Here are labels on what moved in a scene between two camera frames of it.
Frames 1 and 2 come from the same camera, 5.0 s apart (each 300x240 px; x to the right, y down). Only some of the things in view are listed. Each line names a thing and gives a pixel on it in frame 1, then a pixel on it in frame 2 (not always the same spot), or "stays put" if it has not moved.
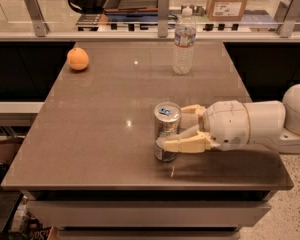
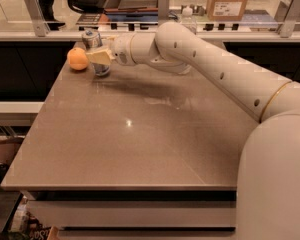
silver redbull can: x=167 y=123 to x=92 y=40
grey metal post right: x=287 y=14 stays put
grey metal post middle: x=163 y=13 stays put
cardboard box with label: x=227 y=2 stays put
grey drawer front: x=148 y=214 stays put
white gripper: x=226 y=124 to x=121 y=52
